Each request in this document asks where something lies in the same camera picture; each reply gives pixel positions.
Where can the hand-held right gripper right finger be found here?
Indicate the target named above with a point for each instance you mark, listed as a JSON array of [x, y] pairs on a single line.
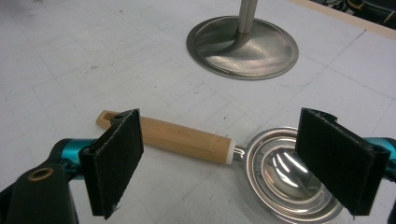
[[339, 161]]

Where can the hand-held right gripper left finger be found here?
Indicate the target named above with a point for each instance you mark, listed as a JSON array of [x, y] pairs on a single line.
[[113, 165]]

